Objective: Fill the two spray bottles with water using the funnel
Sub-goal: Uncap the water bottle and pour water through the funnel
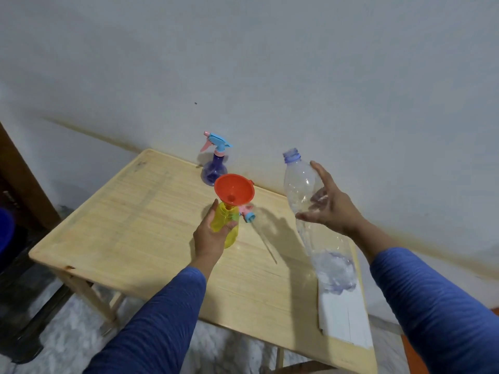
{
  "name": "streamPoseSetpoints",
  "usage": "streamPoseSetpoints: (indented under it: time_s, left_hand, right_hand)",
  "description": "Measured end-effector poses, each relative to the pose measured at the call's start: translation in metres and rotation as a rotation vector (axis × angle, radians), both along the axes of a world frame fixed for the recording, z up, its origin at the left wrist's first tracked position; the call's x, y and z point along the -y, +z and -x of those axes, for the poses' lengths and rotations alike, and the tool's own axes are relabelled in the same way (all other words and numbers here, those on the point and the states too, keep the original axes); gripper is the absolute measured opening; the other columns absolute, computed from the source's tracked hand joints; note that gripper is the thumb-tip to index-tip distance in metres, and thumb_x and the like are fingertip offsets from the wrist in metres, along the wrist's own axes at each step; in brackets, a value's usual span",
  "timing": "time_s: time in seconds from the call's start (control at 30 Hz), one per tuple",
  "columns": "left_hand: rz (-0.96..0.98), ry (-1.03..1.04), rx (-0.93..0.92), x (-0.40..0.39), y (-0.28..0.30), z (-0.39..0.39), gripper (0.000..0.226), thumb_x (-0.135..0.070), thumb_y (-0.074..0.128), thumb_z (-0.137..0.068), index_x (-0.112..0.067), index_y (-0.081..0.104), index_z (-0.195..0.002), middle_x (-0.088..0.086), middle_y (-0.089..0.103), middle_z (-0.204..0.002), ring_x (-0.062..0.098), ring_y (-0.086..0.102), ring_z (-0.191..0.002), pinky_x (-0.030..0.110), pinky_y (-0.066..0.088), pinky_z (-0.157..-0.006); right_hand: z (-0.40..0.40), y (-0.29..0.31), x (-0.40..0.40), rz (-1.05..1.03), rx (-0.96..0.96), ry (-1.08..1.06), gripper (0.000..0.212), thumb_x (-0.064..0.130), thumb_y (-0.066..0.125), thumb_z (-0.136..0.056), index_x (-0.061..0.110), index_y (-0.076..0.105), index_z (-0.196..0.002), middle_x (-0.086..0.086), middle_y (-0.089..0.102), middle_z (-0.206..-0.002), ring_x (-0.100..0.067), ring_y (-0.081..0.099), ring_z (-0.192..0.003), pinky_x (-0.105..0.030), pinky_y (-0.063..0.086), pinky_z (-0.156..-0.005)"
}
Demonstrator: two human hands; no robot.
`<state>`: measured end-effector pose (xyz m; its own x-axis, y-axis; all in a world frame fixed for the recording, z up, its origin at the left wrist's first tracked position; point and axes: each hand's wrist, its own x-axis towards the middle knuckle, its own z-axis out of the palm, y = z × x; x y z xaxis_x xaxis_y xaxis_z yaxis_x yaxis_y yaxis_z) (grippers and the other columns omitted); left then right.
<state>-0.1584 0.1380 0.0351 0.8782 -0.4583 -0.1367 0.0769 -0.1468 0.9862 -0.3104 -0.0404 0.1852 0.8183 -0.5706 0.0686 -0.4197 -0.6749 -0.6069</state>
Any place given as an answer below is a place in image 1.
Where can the yellow spray bottle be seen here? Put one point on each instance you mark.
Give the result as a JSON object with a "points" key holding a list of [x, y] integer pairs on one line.
{"points": [[224, 218]]}

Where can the white paper sheet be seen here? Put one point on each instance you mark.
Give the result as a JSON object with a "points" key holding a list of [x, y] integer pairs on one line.
{"points": [[347, 319]]}

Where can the blue plastic basin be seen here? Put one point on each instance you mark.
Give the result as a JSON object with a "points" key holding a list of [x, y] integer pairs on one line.
{"points": [[6, 229]]}

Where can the clear plastic water bottle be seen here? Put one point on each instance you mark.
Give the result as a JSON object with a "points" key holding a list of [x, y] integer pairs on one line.
{"points": [[298, 186]]}

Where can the brown wooden door frame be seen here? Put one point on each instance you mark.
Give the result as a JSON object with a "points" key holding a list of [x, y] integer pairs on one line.
{"points": [[23, 183]]}

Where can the black plastic stool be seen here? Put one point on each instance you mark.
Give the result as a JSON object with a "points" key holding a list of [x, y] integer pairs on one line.
{"points": [[23, 307]]}

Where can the person's right hand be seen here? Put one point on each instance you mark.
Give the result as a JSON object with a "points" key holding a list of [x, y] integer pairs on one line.
{"points": [[339, 212]]}

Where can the orange plastic funnel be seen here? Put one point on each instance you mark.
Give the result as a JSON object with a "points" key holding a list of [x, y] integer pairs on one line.
{"points": [[234, 188]]}

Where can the person's left hand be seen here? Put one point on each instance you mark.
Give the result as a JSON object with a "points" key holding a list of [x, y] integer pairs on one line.
{"points": [[208, 241]]}

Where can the person's right forearm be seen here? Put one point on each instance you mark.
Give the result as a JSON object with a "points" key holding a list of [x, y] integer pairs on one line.
{"points": [[440, 311]]}

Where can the person's left forearm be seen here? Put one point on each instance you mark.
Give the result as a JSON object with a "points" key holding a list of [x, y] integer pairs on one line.
{"points": [[156, 331]]}

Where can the orange furniture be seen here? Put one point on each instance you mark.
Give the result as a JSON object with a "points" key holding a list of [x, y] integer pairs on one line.
{"points": [[413, 358]]}

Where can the purple spray bottle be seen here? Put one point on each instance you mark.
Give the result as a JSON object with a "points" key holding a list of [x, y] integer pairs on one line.
{"points": [[213, 173]]}

